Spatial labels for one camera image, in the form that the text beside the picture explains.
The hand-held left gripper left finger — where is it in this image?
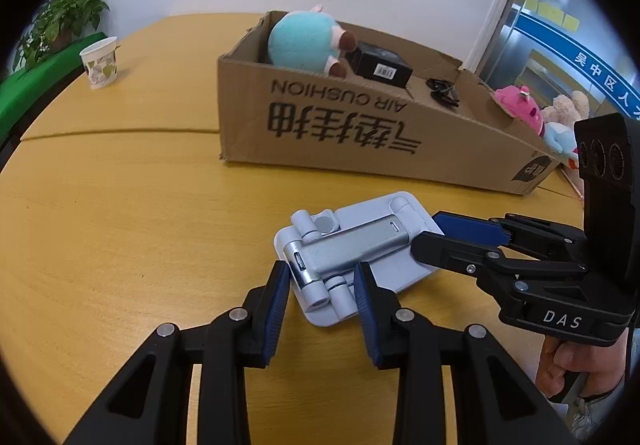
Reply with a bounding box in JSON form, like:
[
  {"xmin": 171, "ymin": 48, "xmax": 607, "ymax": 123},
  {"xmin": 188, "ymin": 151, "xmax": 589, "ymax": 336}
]
[{"xmin": 62, "ymin": 260, "xmax": 292, "ymax": 445}]

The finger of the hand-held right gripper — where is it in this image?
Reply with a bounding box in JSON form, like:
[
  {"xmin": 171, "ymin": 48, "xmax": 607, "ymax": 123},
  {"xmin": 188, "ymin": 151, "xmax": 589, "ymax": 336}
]
[
  {"xmin": 410, "ymin": 231, "xmax": 591, "ymax": 311},
  {"xmin": 432, "ymin": 211, "xmax": 589, "ymax": 272}
]

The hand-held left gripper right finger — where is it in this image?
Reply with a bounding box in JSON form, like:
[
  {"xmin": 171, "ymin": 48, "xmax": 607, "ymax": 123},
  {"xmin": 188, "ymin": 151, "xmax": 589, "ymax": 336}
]
[{"xmin": 353, "ymin": 261, "xmax": 581, "ymax": 445}]

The white folding phone stand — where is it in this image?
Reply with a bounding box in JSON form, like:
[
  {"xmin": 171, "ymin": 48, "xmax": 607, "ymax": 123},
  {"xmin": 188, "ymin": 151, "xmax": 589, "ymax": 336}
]
[{"xmin": 273, "ymin": 191, "xmax": 446, "ymax": 328}]

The black cable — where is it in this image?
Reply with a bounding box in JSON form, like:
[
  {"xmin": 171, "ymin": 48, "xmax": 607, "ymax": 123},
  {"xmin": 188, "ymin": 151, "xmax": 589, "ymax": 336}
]
[{"xmin": 426, "ymin": 77, "xmax": 461, "ymax": 110}]

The brown cardboard box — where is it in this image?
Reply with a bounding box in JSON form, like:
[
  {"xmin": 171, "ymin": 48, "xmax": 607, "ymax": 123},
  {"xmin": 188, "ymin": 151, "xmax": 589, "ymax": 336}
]
[{"xmin": 216, "ymin": 10, "xmax": 563, "ymax": 196}]

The black rectangular box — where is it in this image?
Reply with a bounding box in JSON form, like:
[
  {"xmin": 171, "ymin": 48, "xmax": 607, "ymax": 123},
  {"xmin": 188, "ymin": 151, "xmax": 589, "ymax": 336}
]
[{"xmin": 345, "ymin": 43, "xmax": 414, "ymax": 89}]

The person's right forearm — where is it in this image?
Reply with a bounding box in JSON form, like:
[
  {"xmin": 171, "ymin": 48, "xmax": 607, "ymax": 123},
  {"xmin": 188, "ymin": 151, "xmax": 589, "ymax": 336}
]
[{"xmin": 570, "ymin": 375, "xmax": 632, "ymax": 443}]

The yellow wooden desktop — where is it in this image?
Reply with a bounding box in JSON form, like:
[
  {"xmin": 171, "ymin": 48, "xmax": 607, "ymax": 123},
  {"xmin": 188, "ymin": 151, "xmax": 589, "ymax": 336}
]
[{"xmin": 0, "ymin": 12, "xmax": 601, "ymax": 445}]

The person's right hand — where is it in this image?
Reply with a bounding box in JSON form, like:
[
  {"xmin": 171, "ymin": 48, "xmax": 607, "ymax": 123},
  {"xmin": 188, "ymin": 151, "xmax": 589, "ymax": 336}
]
[{"xmin": 534, "ymin": 329, "xmax": 631, "ymax": 406}]

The light blue plush toy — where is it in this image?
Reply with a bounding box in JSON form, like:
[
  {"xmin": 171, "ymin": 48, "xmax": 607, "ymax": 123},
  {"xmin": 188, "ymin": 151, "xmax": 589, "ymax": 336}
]
[{"xmin": 542, "ymin": 122, "xmax": 583, "ymax": 170}]

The beige plush toy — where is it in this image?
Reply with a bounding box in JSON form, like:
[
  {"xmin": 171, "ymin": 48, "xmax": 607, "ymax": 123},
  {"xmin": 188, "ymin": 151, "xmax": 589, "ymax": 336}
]
[{"xmin": 542, "ymin": 91, "xmax": 591, "ymax": 126}]

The pink plush toy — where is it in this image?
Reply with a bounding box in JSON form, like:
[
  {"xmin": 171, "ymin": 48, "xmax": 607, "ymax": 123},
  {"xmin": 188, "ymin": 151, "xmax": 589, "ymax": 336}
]
[{"xmin": 492, "ymin": 85, "xmax": 547, "ymax": 138}]

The glass door with blue band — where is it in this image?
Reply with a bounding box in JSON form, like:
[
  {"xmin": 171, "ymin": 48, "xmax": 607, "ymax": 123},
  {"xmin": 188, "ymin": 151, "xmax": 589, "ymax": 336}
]
[{"xmin": 470, "ymin": 0, "xmax": 640, "ymax": 126}]

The teal plush toy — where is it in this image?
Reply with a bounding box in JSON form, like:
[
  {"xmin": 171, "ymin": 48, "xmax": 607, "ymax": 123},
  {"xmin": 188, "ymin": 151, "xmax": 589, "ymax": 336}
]
[{"xmin": 266, "ymin": 5, "xmax": 357, "ymax": 78}]

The white patterned paper cup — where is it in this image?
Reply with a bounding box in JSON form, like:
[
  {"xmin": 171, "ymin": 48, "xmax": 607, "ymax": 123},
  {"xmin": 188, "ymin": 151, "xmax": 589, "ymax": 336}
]
[{"xmin": 79, "ymin": 37, "xmax": 119, "ymax": 90}]

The green table cover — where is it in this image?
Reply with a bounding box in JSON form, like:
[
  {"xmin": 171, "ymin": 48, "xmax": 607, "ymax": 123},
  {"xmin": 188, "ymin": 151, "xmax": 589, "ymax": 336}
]
[{"xmin": 0, "ymin": 31, "xmax": 108, "ymax": 140}]

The small potted green plant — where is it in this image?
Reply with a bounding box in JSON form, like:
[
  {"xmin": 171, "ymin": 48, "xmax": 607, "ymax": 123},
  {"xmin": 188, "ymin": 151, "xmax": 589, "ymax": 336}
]
[{"xmin": 12, "ymin": 27, "xmax": 43, "ymax": 73}]

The large potted green plant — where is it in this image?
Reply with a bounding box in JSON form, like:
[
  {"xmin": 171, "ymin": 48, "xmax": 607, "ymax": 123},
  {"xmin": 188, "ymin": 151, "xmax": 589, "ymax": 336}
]
[{"xmin": 35, "ymin": 0, "xmax": 111, "ymax": 52}]

